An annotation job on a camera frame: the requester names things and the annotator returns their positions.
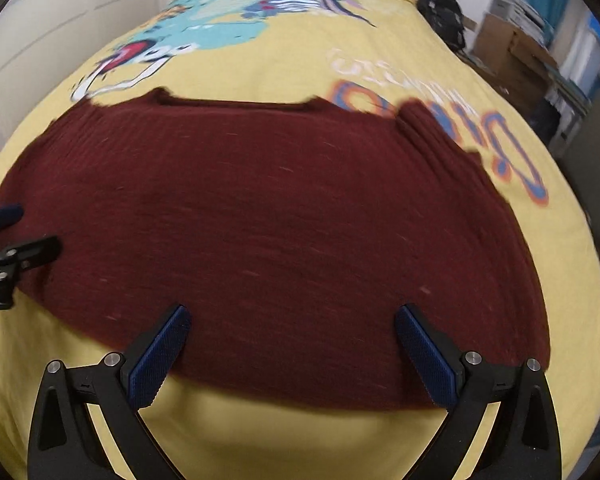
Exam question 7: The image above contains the white grey printer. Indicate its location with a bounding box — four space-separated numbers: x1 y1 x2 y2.
490 0 552 37

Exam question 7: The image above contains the brown wooden cabinet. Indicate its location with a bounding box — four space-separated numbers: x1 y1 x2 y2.
472 12 561 107

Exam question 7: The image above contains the dark red knit sweater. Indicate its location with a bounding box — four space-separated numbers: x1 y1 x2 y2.
0 87 554 409

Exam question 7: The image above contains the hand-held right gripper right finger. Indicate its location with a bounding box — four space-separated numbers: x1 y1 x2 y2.
396 304 564 480

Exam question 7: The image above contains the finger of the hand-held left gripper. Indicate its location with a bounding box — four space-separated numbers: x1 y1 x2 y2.
5 236 62 272
0 204 25 232

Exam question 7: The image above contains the grey chair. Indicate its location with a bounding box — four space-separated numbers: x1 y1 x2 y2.
560 85 600 262

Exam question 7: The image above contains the yellow printed blanket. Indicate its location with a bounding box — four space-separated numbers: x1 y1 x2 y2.
0 0 600 480

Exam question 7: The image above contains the white wardrobe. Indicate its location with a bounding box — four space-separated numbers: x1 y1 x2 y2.
0 0 182 111

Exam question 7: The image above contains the black backpack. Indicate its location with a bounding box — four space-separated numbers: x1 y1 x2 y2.
417 0 466 54

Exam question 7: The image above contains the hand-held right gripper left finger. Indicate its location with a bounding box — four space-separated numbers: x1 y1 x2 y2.
27 303 192 480

